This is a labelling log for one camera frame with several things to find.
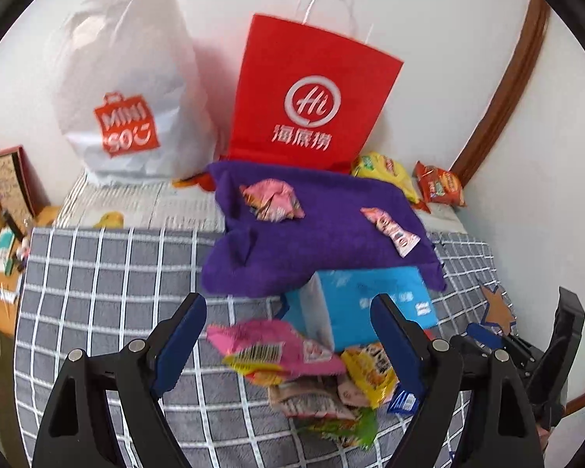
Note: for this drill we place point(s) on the small blue packet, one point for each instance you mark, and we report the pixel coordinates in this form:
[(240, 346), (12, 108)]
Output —
[(404, 402)]

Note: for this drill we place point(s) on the pink snack packet yellow label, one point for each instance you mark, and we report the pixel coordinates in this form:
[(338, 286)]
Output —
[(273, 336)]

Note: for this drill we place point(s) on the white tube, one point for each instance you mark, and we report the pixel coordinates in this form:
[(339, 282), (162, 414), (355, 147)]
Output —
[(5, 295)]

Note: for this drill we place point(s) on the crumpled pink snack packet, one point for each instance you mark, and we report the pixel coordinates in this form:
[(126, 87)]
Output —
[(273, 197)]

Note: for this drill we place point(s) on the grey checked blanket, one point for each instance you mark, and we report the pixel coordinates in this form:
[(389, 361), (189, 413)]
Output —
[(102, 278)]

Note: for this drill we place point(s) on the green snack packet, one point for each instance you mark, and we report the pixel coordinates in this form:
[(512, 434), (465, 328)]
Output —
[(360, 429)]

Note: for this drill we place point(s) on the small red wrapper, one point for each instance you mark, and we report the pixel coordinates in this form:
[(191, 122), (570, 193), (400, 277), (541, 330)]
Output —
[(420, 206)]

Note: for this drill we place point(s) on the red chips bag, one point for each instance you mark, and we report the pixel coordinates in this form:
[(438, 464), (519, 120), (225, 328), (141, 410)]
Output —
[(441, 185)]

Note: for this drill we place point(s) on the purple towel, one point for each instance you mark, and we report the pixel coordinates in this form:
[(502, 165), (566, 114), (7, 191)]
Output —
[(321, 234)]

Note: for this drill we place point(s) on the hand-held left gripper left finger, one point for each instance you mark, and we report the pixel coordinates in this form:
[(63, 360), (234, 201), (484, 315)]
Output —
[(187, 331)]

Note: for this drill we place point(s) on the orange wrapper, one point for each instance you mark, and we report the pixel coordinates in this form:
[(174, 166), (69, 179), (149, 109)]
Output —
[(197, 184)]

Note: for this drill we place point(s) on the yellow chips bag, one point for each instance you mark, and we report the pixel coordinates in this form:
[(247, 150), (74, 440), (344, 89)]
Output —
[(380, 165)]

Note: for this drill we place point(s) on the teal white small box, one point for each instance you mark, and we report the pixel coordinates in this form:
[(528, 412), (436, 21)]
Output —
[(2, 251)]

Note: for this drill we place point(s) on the red paper bag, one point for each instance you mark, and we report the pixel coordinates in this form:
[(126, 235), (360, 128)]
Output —
[(317, 58)]

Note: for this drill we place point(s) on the patterned red box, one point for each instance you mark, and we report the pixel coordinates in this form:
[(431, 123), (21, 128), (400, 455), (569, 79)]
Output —
[(9, 180)]

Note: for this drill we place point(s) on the pink white candy packet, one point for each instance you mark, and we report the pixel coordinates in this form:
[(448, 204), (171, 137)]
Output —
[(392, 229)]

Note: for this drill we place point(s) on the blue tissue box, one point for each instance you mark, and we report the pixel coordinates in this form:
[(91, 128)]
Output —
[(356, 302)]

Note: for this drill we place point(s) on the beige red snack packet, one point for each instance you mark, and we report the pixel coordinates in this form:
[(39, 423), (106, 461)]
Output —
[(307, 399)]

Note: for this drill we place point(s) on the white plastic shopping bag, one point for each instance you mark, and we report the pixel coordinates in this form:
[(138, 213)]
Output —
[(126, 58)]

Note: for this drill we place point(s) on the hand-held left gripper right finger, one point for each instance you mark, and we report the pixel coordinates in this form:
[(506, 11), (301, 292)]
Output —
[(392, 336)]

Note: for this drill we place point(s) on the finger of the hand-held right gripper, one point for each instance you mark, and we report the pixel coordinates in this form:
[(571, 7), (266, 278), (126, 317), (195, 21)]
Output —
[(477, 330), (520, 351)]

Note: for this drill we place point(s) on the brown wooden door frame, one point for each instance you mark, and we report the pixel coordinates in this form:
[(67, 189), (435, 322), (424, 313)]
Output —
[(516, 83)]

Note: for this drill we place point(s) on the dark blue ribbon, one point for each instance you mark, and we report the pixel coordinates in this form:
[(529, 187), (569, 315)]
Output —
[(283, 308)]

